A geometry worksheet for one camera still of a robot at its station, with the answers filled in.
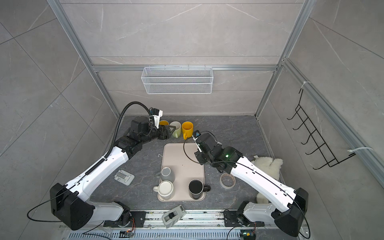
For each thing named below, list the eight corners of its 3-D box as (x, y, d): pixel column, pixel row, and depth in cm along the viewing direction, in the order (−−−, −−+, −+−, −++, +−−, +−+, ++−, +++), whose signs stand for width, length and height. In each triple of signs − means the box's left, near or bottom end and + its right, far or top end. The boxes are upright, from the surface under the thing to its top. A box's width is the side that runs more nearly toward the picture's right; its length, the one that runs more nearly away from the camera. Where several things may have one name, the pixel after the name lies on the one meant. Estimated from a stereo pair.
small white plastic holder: (114, 179, 89) (112, 177, 87) (121, 170, 92) (119, 168, 90) (129, 186, 86) (127, 184, 84) (135, 176, 90) (134, 174, 88)
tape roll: (220, 188, 85) (221, 187, 84) (219, 174, 91) (219, 172, 89) (235, 188, 86) (236, 187, 84) (233, 174, 91) (234, 172, 89)
